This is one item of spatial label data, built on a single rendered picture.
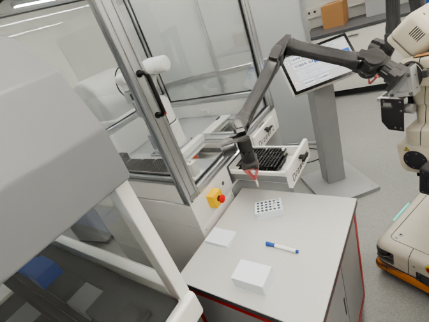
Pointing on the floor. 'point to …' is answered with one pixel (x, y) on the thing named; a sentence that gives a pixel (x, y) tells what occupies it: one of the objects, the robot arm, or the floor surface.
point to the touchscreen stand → (332, 153)
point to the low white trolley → (284, 262)
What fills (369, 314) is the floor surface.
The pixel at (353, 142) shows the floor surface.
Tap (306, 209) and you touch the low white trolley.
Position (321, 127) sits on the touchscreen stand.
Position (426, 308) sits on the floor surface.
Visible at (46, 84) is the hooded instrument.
